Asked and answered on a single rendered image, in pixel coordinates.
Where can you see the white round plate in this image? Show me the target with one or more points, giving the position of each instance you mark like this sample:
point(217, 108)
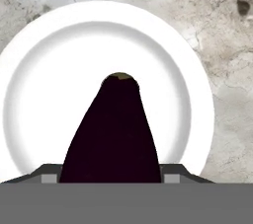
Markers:
point(66, 80)

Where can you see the dark purple eggplant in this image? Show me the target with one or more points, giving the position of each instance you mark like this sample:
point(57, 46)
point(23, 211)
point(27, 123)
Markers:
point(112, 135)

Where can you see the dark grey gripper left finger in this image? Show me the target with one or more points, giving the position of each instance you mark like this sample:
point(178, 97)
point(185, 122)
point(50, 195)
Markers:
point(46, 172)

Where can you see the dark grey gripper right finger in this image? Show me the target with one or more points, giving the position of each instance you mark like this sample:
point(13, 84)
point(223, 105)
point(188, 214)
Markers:
point(178, 172)

